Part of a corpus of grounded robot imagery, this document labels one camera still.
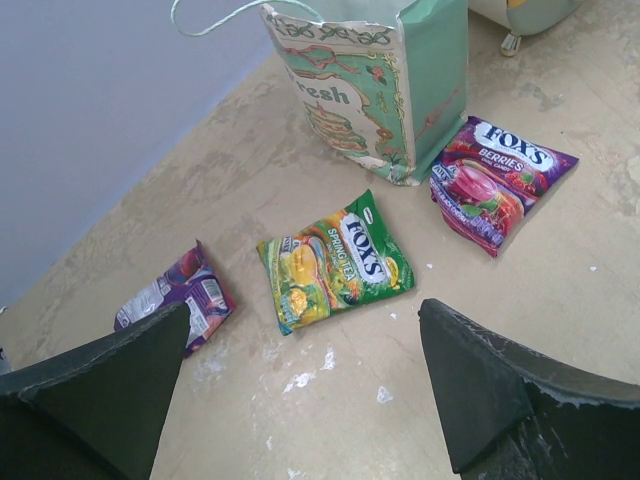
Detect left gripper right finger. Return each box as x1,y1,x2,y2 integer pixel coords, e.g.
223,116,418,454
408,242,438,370
419,298,639,479

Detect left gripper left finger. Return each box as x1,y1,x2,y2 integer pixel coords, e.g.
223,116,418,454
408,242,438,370
1,303,190,479

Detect purple Fox's candy bag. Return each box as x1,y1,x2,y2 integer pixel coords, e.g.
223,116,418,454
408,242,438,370
429,116,579,258

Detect green paper bag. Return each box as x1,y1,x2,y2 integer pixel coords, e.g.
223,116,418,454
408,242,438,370
170,0,469,186

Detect white round drawer box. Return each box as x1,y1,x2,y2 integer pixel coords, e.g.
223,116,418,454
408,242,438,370
467,0,582,57

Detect yellow green Fox's candy bag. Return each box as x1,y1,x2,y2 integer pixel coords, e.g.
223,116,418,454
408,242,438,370
256,190,415,336

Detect purple snack packet back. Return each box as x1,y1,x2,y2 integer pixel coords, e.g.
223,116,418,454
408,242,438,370
114,241,236,357

